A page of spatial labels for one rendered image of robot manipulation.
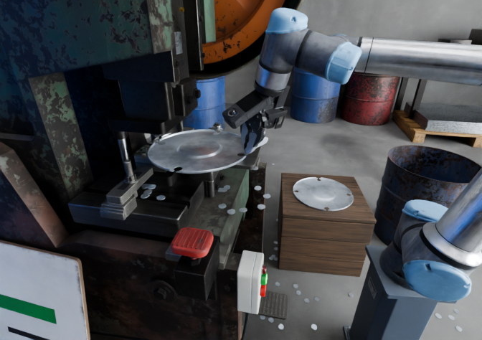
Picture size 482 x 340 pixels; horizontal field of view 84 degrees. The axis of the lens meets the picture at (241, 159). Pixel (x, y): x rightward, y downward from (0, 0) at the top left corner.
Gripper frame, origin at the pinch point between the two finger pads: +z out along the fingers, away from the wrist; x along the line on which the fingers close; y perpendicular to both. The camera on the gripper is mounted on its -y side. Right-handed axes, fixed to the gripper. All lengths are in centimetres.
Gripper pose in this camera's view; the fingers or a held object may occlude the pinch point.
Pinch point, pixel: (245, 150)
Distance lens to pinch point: 75.0
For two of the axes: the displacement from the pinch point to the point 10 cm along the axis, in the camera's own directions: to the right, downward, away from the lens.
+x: -5.4, -6.4, 5.4
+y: 8.2, -2.6, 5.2
